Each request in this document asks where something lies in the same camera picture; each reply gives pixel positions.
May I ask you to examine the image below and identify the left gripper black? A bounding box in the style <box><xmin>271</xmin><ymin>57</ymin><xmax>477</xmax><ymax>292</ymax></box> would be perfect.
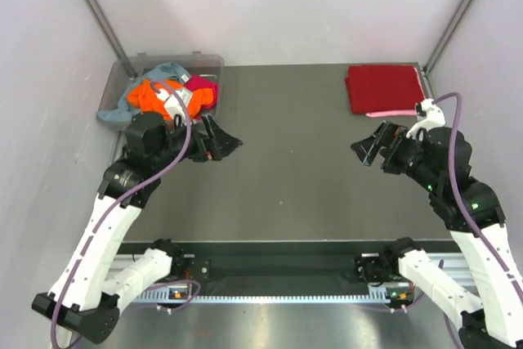
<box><xmin>151</xmin><ymin>112</ymin><xmax>242</xmax><ymax>170</ymax></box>

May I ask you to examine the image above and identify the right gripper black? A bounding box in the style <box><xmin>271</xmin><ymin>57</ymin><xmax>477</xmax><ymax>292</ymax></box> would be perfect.
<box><xmin>349</xmin><ymin>119</ymin><xmax>438</xmax><ymax>190</ymax></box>

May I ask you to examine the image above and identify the orange t shirt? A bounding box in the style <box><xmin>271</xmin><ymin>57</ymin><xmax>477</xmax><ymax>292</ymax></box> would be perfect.
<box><xmin>126</xmin><ymin>76</ymin><xmax>218</xmax><ymax>122</ymax></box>

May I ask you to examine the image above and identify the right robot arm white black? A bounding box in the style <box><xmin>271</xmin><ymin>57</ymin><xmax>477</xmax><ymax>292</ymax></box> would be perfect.
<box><xmin>351</xmin><ymin>120</ymin><xmax>522</xmax><ymax>348</ymax></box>

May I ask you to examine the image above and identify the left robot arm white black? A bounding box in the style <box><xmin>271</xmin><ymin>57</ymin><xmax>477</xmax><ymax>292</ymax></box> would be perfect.
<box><xmin>31</xmin><ymin>112</ymin><xmax>243</xmax><ymax>348</ymax></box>

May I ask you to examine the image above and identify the folded pink t shirt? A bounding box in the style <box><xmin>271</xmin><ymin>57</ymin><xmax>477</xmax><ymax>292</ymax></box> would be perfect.
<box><xmin>365</xmin><ymin>65</ymin><xmax>426</xmax><ymax>119</ymax></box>

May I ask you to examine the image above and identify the folded dark red t shirt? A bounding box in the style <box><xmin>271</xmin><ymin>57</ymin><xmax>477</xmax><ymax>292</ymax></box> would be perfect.
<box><xmin>345</xmin><ymin>64</ymin><xmax>425</xmax><ymax>115</ymax></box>

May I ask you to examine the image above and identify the magenta t shirt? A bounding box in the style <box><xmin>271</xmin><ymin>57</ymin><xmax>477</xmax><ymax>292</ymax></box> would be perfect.
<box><xmin>185</xmin><ymin>75</ymin><xmax>219</xmax><ymax>114</ymax></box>

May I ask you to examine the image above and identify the grey blue t shirt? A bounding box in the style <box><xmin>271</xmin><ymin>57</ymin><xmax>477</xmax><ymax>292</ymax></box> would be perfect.
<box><xmin>97</xmin><ymin>62</ymin><xmax>191</xmax><ymax>126</ymax></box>

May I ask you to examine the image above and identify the clear grey plastic bin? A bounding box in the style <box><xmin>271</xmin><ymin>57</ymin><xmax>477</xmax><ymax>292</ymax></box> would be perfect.
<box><xmin>96</xmin><ymin>52</ymin><xmax>224</xmax><ymax>132</ymax></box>

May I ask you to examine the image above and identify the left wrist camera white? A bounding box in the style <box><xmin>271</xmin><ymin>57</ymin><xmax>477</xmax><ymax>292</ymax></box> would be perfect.
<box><xmin>156</xmin><ymin>87</ymin><xmax>193</xmax><ymax>123</ymax></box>

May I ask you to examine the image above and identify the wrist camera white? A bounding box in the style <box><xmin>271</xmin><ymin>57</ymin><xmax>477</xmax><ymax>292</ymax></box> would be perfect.
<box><xmin>406</xmin><ymin>99</ymin><xmax>446</xmax><ymax>140</ymax></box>
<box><xmin>156</xmin><ymin>87</ymin><xmax>193</xmax><ymax>123</ymax></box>

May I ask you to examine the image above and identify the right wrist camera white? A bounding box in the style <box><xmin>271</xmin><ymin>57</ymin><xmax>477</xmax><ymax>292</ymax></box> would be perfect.
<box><xmin>406</xmin><ymin>99</ymin><xmax>446</xmax><ymax>140</ymax></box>

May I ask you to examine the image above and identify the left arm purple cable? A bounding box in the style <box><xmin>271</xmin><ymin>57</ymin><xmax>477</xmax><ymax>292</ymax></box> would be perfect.
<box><xmin>48</xmin><ymin>80</ymin><xmax>193</xmax><ymax>349</ymax></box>

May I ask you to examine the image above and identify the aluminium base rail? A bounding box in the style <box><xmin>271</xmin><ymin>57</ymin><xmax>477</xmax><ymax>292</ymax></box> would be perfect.
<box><xmin>105</xmin><ymin>240</ymin><xmax>475</xmax><ymax>305</ymax></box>

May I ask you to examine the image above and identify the left corner aluminium post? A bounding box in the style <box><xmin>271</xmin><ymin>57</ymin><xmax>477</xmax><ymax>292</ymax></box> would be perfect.
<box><xmin>83</xmin><ymin>0</ymin><xmax>137</xmax><ymax>79</ymax></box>

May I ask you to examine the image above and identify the corner aluminium post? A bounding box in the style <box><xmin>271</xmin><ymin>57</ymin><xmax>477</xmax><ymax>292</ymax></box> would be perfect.
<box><xmin>83</xmin><ymin>0</ymin><xmax>137</xmax><ymax>79</ymax></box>
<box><xmin>422</xmin><ymin>0</ymin><xmax>475</xmax><ymax>77</ymax></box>

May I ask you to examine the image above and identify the grey slotted cable duct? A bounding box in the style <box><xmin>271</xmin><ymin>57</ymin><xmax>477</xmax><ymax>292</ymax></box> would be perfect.
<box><xmin>132</xmin><ymin>285</ymin><xmax>414</xmax><ymax>305</ymax></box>

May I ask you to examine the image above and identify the right corner aluminium post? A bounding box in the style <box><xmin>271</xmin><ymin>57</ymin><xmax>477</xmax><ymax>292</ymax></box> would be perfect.
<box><xmin>422</xmin><ymin>0</ymin><xmax>475</xmax><ymax>77</ymax></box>

